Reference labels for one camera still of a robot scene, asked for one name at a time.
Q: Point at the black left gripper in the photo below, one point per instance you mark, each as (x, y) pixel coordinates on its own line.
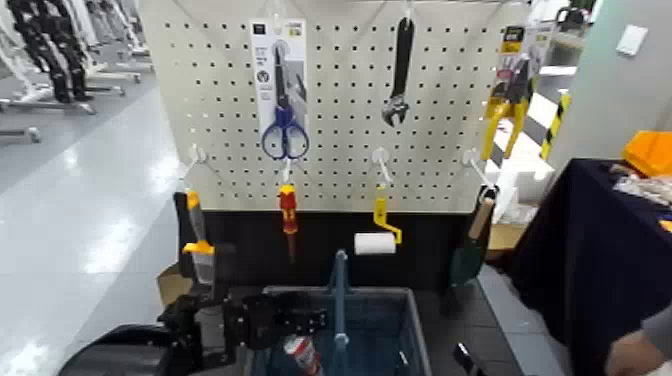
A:
(254, 323)

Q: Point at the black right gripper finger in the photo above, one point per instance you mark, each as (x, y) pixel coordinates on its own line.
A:
(470, 361)

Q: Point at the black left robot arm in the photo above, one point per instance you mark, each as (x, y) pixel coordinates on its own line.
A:
(131, 352)

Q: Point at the person's grey sleeved forearm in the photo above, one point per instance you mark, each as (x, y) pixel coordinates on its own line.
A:
(659, 325)

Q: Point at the blue crate with grey rim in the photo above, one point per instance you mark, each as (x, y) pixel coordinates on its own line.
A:
(378, 336)

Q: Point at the person's bare hand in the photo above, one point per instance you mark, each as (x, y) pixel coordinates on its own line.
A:
(630, 357)

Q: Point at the red yellow screwdriver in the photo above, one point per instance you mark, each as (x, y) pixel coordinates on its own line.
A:
(288, 210)

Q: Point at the orange grey paintbrush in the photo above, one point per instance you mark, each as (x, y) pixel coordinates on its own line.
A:
(198, 246)

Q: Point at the small brown cardboard box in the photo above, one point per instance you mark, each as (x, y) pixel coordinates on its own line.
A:
(505, 237)

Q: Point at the clear plastic pegboard hook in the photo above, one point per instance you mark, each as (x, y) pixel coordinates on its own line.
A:
(286, 173)
(197, 154)
(471, 156)
(380, 156)

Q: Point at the table with dark cloth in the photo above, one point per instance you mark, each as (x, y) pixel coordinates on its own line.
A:
(588, 252)

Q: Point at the white foam blocks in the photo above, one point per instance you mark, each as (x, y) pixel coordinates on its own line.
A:
(525, 178)

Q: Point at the blue scissors on white card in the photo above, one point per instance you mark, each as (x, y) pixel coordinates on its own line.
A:
(283, 115)

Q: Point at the beige pegboard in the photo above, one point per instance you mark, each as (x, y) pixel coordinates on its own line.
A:
(346, 105)

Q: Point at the clear plastic bags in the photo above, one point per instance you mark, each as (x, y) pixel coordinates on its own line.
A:
(646, 188)

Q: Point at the yellow pliers in package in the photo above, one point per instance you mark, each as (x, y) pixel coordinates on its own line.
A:
(512, 89)

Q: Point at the black adjustable wrench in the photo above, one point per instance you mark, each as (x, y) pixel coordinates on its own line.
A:
(403, 58)

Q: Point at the orange plastic bin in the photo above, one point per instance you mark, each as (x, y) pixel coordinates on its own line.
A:
(651, 152)

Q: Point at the black humanoid robot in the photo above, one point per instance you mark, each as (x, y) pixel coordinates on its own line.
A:
(52, 47)

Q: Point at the yellow black striped post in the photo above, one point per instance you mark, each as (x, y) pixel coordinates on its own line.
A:
(555, 123)

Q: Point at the white wall switch plate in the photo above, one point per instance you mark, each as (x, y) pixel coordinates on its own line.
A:
(631, 40)

